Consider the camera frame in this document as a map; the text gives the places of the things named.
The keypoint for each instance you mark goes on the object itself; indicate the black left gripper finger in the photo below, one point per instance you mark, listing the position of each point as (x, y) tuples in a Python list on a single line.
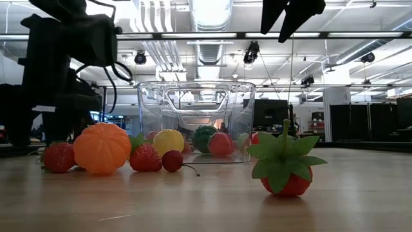
[(14, 125), (61, 125)]

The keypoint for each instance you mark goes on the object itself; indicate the black metal background frame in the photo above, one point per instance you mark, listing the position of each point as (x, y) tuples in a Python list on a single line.
[(104, 96)]

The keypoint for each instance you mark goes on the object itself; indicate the dark red toy cherry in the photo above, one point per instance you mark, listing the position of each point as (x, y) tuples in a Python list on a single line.
[(172, 161)]

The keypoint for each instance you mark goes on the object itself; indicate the red toy strawberry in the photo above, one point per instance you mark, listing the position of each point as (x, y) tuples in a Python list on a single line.
[(59, 158), (187, 147), (145, 158)]

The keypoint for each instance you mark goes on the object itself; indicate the white ceiling pipe bundle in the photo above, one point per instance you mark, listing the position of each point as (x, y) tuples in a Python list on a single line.
[(162, 51)]

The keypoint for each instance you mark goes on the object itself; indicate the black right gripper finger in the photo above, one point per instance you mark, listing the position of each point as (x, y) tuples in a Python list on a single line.
[(273, 11), (302, 13)]

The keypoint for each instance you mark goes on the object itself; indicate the white LED light strip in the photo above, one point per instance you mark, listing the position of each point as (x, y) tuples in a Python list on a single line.
[(16, 37), (199, 35), (363, 34), (257, 34), (135, 36)]

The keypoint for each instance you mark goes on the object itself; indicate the clear plastic storage container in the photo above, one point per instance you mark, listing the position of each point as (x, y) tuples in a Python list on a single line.
[(148, 106)]

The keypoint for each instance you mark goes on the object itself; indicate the black overhead light bar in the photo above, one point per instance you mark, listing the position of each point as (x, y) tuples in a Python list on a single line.
[(157, 36)]

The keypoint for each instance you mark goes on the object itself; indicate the black computer monitor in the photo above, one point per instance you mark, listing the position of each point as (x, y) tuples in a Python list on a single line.
[(270, 112), (405, 112)]

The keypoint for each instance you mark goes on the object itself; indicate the black hanging spotlight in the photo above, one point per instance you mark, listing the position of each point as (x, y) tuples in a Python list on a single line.
[(140, 58), (251, 51), (307, 80), (368, 57)]

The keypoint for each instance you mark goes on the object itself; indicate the red toy tomato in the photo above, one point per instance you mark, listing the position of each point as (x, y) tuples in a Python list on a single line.
[(221, 145)]

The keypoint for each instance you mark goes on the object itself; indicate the green striped toy watermelon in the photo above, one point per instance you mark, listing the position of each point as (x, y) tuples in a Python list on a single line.
[(202, 138)]

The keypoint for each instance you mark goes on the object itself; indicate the black partition panels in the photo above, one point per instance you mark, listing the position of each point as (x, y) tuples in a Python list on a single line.
[(354, 124)]

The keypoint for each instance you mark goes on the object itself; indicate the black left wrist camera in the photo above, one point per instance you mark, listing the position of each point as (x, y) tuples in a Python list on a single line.
[(93, 38)]

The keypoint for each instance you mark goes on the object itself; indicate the red fabric fruit green calyx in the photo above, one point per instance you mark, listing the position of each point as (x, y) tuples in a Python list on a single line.
[(283, 167)]

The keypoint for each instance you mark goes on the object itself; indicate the yellow toy lemon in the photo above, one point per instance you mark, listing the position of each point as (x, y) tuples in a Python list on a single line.
[(168, 141)]

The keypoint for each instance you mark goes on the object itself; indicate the silver ceiling air duct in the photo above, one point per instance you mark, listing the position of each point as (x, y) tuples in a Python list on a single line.
[(210, 13)]

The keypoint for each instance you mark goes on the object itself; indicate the red tool cabinet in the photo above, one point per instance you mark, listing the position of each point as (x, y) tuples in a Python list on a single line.
[(317, 124)]

